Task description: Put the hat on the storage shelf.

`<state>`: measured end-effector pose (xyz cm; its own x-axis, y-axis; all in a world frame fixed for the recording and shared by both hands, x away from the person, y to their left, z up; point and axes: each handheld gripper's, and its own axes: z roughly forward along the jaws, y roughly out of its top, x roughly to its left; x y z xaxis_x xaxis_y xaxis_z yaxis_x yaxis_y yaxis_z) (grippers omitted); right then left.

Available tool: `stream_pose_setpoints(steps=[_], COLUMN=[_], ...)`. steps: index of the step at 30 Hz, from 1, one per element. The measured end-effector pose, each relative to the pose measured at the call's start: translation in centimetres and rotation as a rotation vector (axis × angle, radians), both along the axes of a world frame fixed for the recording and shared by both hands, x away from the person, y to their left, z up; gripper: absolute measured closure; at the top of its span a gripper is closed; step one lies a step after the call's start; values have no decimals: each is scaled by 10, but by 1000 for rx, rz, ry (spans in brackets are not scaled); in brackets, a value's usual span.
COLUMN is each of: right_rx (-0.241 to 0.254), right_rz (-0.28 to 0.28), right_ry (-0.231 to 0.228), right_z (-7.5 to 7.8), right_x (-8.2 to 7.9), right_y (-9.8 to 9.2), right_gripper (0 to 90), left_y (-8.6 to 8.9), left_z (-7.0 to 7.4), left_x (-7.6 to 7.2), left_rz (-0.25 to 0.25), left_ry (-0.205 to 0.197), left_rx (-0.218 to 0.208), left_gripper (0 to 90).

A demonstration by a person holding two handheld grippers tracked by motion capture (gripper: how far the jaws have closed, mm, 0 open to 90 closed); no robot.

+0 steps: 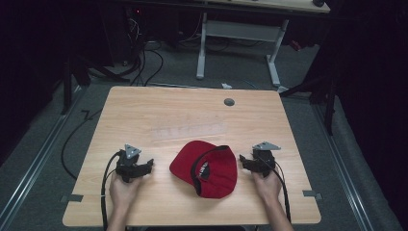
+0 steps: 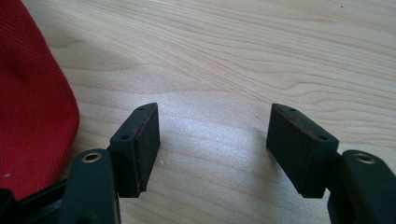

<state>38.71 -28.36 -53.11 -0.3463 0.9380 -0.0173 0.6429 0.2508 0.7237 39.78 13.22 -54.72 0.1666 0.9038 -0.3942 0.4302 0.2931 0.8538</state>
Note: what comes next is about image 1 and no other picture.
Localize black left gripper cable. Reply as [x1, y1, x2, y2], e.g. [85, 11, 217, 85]
[100, 150, 123, 231]

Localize person's right hand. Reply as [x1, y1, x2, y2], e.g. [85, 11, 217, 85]
[250, 168, 285, 207]

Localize person's left hand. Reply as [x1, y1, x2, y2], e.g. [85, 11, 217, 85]
[108, 172, 144, 211]

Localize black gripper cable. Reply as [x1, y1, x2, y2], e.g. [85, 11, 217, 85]
[270, 161, 293, 224]
[100, 150, 123, 231]

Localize red baseball cap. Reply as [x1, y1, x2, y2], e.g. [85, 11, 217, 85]
[168, 140, 239, 200]

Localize black metal stand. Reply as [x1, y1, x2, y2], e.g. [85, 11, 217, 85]
[59, 54, 131, 116]
[279, 47, 339, 137]

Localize white-legged background desk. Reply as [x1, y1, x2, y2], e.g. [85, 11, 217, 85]
[194, 0, 332, 89]

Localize metal floor rail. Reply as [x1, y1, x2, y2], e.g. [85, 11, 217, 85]
[312, 104, 375, 231]
[0, 86, 87, 225]

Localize bundle of black floor cables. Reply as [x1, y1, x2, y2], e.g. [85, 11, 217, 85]
[123, 9, 166, 88]

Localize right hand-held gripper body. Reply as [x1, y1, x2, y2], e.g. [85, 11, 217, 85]
[250, 141, 282, 178]

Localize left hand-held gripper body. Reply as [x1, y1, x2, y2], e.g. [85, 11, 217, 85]
[115, 143, 146, 184]

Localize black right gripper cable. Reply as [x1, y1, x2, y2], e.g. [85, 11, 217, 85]
[270, 161, 293, 224]

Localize black floor cable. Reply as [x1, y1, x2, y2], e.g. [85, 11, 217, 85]
[60, 108, 104, 181]

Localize grey tape strip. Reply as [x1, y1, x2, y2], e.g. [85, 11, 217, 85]
[60, 193, 85, 204]
[302, 190, 323, 200]

